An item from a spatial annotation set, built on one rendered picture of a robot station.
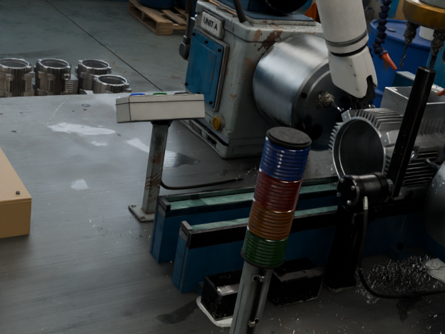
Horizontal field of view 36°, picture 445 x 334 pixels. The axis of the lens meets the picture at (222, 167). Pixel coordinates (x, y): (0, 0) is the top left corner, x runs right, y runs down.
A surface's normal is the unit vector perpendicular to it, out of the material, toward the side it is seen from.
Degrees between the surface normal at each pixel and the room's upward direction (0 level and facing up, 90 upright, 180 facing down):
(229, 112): 90
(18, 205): 90
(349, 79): 120
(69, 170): 0
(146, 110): 65
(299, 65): 51
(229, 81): 90
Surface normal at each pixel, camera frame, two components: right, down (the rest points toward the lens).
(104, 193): 0.16, -0.90
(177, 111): 0.51, 0.01
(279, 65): -0.64, -0.40
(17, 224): 0.51, 0.43
